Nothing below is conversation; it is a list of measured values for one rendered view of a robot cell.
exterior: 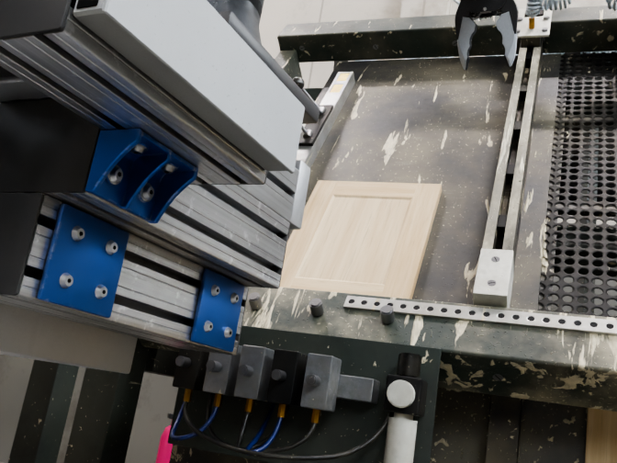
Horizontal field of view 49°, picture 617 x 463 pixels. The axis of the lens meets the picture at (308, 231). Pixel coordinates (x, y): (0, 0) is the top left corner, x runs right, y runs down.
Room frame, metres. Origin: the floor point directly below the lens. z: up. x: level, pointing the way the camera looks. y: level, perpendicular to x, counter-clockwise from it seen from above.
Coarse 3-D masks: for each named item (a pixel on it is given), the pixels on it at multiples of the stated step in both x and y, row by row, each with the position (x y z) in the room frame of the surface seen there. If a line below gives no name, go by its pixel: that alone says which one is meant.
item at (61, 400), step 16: (32, 368) 1.29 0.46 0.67; (48, 368) 1.28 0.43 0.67; (64, 368) 1.29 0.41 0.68; (32, 384) 1.29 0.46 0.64; (48, 384) 1.27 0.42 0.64; (64, 384) 1.30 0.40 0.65; (32, 400) 1.28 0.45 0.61; (48, 400) 1.27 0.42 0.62; (64, 400) 1.31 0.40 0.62; (32, 416) 1.28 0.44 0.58; (48, 416) 1.28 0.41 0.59; (64, 416) 1.32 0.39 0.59; (16, 432) 1.29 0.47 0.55; (32, 432) 1.28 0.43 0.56; (48, 432) 1.28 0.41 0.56; (16, 448) 1.29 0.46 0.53; (32, 448) 1.27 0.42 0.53; (48, 448) 1.29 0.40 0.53
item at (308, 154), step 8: (344, 72) 1.90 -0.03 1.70; (352, 72) 1.89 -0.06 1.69; (336, 80) 1.88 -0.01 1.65; (352, 80) 1.89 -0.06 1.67; (344, 88) 1.84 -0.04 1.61; (352, 88) 1.90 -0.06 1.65; (328, 96) 1.83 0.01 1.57; (336, 96) 1.82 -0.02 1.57; (344, 96) 1.85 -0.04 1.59; (320, 104) 1.81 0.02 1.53; (328, 104) 1.80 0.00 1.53; (336, 104) 1.80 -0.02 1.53; (336, 112) 1.81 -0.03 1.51; (328, 120) 1.76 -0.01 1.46; (328, 128) 1.76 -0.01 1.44; (320, 136) 1.72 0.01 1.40; (320, 144) 1.73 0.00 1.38; (304, 152) 1.67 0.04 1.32; (312, 152) 1.69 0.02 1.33; (304, 160) 1.65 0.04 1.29; (312, 160) 1.69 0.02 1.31
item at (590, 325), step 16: (352, 304) 1.28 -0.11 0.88; (368, 304) 1.27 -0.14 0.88; (384, 304) 1.26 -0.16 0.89; (400, 304) 1.26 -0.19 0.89; (416, 304) 1.25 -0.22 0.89; (432, 304) 1.24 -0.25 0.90; (464, 320) 1.21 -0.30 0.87; (480, 320) 1.19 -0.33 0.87; (496, 320) 1.18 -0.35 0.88; (512, 320) 1.17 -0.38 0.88; (528, 320) 1.17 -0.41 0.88; (544, 320) 1.16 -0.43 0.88; (560, 320) 1.15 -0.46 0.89; (576, 320) 1.14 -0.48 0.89; (592, 320) 1.14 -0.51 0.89; (608, 320) 1.13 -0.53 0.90
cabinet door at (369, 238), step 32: (320, 192) 1.58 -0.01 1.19; (352, 192) 1.56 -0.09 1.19; (384, 192) 1.53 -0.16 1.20; (416, 192) 1.50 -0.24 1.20; (320, 224) 1.51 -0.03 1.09; (352, 224) 1.49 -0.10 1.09; (384, 224) 1.46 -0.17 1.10; (416, 224) 1.44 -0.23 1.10; (288, 256) 1.46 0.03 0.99; (320, 256) 1.45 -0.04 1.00; (352, 256) 1.42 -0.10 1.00; (384, 256) 1.40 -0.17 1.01; (416, 256) 1.38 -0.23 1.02; (320, 288) 1.38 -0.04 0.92; (352, 288) 1.36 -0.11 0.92; (384, 288) 1.34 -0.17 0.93
